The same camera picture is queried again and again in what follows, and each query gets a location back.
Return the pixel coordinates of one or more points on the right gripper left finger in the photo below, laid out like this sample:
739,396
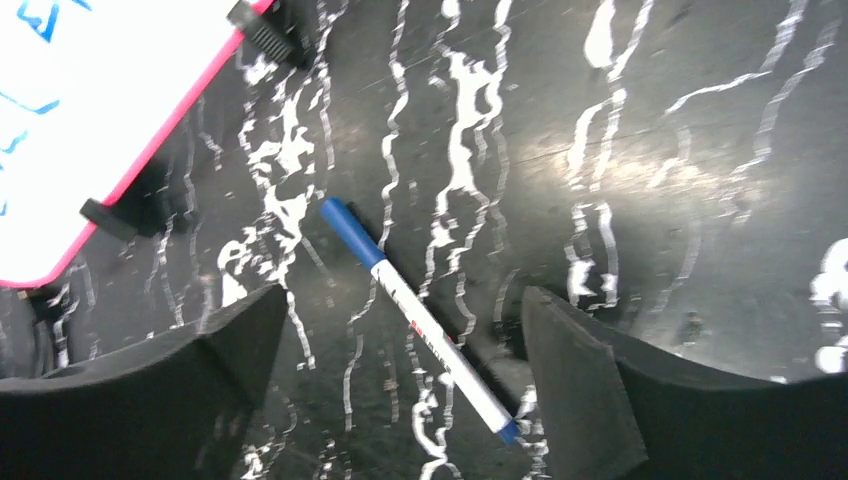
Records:
175,406

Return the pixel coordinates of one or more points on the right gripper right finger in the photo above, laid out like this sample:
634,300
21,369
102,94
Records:
616,407

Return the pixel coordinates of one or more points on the white marker pen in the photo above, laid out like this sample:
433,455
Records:
422,322

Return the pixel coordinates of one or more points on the pink framed whiteboard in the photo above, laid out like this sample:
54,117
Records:
89,92

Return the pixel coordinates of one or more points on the blue marker cap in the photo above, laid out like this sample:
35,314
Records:
335,212

